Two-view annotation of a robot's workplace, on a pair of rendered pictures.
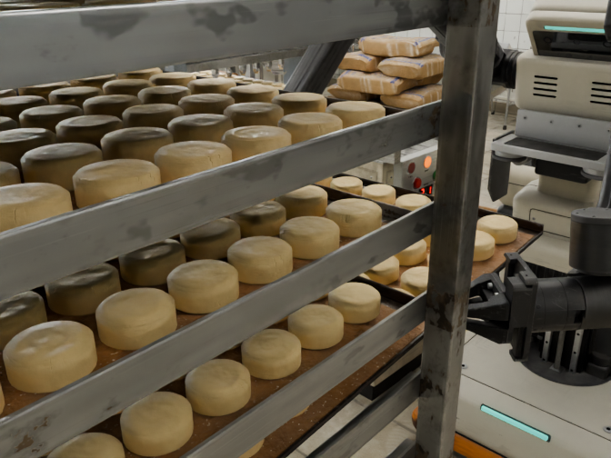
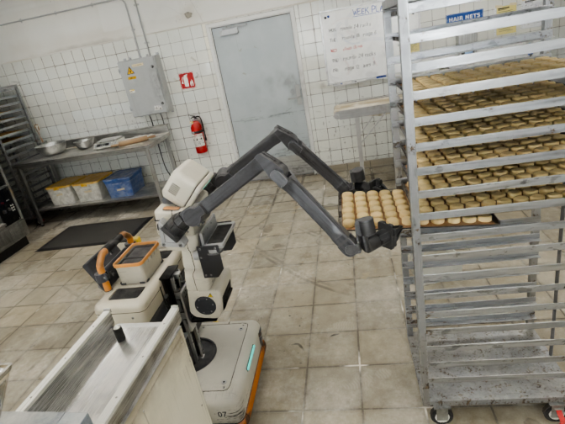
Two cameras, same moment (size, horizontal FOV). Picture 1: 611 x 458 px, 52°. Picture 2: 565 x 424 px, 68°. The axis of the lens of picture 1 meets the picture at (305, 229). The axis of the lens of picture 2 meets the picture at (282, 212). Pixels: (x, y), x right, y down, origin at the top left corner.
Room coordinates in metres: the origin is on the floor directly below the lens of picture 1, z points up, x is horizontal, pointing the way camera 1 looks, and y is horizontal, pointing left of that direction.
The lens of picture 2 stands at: (1.97, 1.16, 1.75)
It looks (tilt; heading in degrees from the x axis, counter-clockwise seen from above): 22 degrees down; 239
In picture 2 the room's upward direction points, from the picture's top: 11 degrees counter-clockwise
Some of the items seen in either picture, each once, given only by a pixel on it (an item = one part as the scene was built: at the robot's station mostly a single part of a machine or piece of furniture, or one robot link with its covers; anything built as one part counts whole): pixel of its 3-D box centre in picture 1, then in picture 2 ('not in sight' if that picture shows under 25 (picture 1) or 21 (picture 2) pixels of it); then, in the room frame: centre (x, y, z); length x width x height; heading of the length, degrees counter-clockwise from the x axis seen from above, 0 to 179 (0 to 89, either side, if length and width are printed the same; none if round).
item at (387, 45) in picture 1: (397, 45); not in sight; (6.07, -0.88, 0.62); 0.72 x 0.42 x 0.17; 54
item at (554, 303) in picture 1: (538, 304); (371, 188); (0.59, -0.25, 1.01); 0.07 x 0.07 x 0.10; 2
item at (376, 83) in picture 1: (376, 81); not in sight; (5.93, -0.69, 0.32); 0.72 x 0.42 x 0.17; 52
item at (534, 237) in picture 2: not in sight; (469, 243); (0.31, 0.09, 0.69); 0.64 x 0.03 x 0.03; 138
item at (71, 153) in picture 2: not in sight; (102, 176); (1.01, -4.83, 0.49); 1.90 x 0.72 x 0.98; 137
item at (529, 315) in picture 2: not in sight; (469, 319); (0.31, 0.09, 0.24); 0.64 x 0.03 x 0.03; 138
